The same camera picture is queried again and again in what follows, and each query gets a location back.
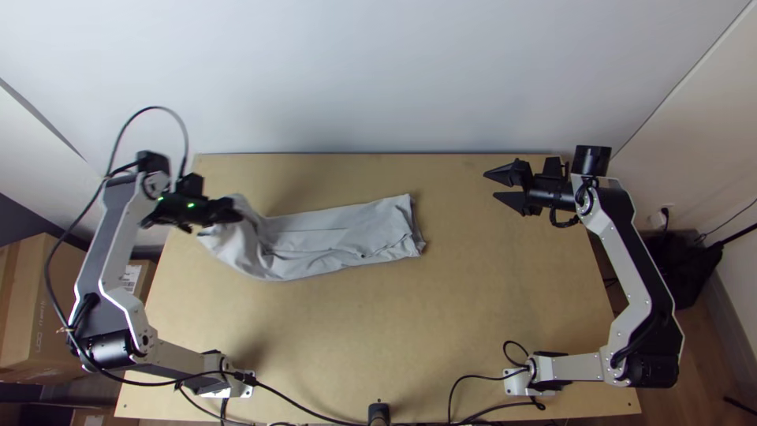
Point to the small labelled cardboard box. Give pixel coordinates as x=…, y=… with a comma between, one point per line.
x=145, y=284

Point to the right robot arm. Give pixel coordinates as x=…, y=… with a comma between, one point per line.
x=627, y=278

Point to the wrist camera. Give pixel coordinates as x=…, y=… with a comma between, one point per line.
x=552, y=167
x=190, y=184

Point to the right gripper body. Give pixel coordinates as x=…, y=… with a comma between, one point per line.
x=553, y=195

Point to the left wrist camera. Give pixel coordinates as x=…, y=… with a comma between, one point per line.
x=190, y=184

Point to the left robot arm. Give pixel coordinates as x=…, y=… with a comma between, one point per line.
x=118, y=236

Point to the black bag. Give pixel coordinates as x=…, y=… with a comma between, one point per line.
x=680, y=266

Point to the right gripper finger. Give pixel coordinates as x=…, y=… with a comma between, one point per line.
x=523, y=204
x=514, y=174

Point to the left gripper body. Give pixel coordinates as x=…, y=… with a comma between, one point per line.
x=195, y=214

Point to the white wall socket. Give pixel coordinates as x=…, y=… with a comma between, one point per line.
x=656, y=219

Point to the large cardboard box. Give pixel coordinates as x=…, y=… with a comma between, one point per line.
x=29, y=296

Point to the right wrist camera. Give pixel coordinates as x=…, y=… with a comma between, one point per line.
x=552, y=167

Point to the light grey t-shirt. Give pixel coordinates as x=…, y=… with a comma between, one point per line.
x=325, y=236

